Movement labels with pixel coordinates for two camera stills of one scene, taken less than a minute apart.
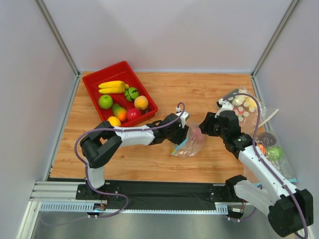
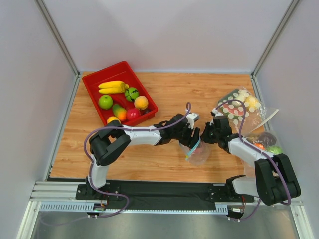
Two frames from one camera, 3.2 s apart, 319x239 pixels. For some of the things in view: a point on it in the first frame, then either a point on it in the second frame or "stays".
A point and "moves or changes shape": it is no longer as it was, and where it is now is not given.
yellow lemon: x=114 y=120 stays
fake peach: x=141 y=102 stays
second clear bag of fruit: x=268 y=143 stays
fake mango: x=119 y=112 stays
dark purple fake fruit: x=147 y=110 stays
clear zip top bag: x=193 y=144 moves or changes shape
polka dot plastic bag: x=247 y=109 stays
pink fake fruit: x=198 y=135 moves or changes shape
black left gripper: x=181 y=133 to x=187 y=133
